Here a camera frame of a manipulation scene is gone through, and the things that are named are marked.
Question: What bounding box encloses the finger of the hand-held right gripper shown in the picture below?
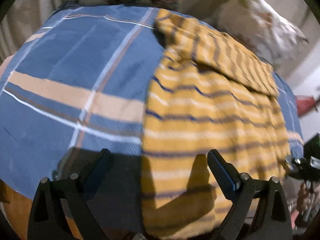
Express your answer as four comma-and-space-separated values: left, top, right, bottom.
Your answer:
285, 155, 303, 178

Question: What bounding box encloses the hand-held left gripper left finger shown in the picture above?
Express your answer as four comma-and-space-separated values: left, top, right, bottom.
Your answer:
27, 148, 112, 240

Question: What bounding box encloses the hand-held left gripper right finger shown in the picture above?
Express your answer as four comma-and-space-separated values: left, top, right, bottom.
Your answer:
207, 149, 293, 240

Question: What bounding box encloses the yellow striped shirt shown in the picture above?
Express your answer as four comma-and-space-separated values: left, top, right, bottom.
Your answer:
141, 9, 292, 239

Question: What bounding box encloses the red object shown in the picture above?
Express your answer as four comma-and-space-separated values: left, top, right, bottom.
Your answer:
295, 94, 320, 117

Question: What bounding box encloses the blue plaid bed sheet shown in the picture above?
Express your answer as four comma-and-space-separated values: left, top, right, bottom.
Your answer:
0, 4, 304, 201

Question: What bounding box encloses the floral white pillow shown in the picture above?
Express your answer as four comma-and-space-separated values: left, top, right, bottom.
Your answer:
181, 0, 309, 67

